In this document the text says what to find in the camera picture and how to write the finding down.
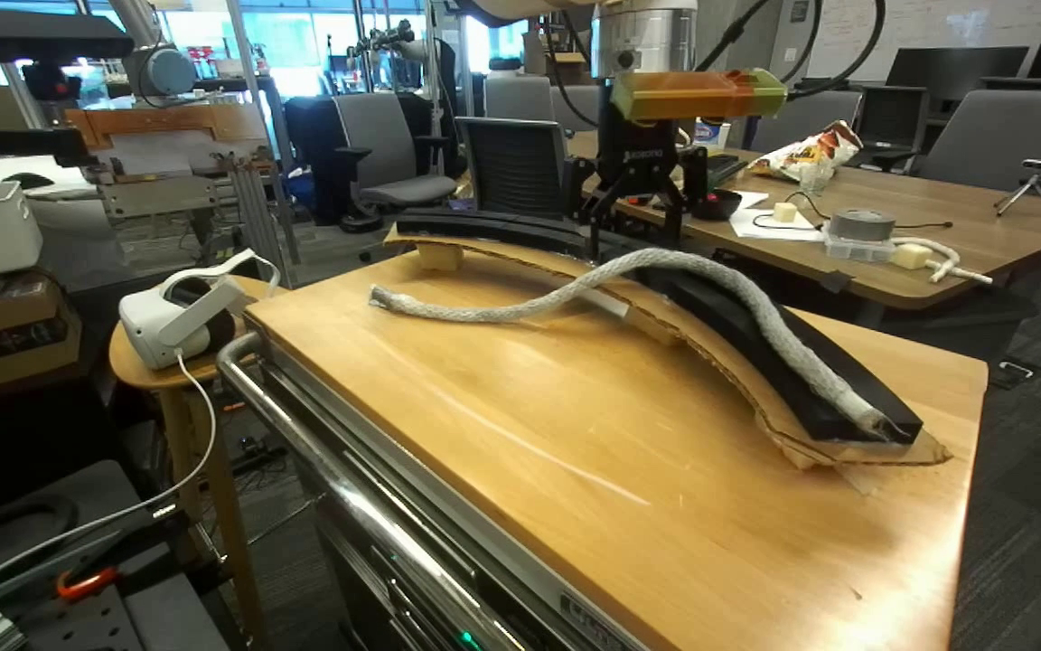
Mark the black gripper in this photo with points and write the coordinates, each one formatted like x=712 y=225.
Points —
x=638 y=162

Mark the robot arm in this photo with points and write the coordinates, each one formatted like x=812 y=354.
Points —
x=640 y=46

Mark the black bowl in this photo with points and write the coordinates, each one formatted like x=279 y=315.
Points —
x=712 y=203

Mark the white paper sheet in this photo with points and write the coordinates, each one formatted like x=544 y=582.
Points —
x=775 y=223

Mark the curved cardboard base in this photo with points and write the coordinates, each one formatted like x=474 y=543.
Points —
x=669 y=324

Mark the snack chip bag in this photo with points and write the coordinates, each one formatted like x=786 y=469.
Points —
x=813 y=157

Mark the grey tape roll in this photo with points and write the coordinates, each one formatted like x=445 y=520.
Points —
x=860 y=229

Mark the wooden office desk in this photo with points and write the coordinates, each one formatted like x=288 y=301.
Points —
x=897 y=245

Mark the grey office chair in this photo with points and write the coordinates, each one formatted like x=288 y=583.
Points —
x=992 y=144

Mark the white VR headset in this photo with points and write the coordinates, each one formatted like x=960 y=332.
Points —
x=188 y=313

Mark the round wooden stool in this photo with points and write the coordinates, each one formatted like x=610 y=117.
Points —
x=195 y=451

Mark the chrome cart handle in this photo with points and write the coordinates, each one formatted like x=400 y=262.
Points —
x=400 y=582

